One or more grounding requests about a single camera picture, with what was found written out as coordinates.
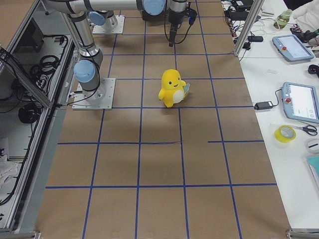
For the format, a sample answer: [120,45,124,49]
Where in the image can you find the aluminium frame post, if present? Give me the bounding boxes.
[233,0,264,56]

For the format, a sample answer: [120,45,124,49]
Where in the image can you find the yellow tape roll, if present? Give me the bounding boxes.
[274,125,297,143]

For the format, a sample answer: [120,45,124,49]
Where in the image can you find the teach pendant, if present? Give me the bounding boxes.
[272,35,314,61]
[281,82,319,123]

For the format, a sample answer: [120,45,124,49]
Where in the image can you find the lower teach pendant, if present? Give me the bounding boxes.
[281,82,319,123]

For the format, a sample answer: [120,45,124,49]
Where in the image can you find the black handled scissors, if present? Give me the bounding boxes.
[291,124,318,136]

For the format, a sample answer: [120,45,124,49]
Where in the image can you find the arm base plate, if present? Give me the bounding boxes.
[72,78,116,110]
[92,15,125,35]

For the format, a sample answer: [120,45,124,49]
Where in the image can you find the aluminium side frame rack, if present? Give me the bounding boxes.
[0,0,74,235]

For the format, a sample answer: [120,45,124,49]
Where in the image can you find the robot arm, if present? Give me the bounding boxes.
[48,0,144,103]
[87,0,192,47]

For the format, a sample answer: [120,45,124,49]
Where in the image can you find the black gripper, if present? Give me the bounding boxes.
[168,13,180,47]

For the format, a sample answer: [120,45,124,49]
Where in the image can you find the black power brick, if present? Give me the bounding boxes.
[254,101,274,111]

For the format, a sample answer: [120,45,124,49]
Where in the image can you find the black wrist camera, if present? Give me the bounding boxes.
[185,7,197,26]

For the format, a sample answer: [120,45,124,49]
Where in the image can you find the upper teach pendant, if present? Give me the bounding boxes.
[272,35,314,61]

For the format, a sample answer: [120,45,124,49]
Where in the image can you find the yellow plush dinosaur toy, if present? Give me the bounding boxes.
[158,69,190,108]

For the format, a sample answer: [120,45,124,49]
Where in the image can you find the tangled black cables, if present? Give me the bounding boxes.
[221,0,265,38]

